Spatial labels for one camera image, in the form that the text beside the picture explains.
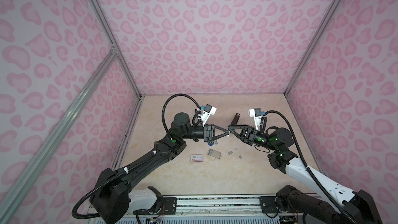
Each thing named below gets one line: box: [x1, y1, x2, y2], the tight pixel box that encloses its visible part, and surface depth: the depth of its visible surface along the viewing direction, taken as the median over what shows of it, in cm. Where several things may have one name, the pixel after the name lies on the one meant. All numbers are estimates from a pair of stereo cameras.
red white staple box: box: [190, 154, 204, 163], surface depth 90 cm
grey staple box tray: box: [206, 148, 223, 160], surface depth 92 cm
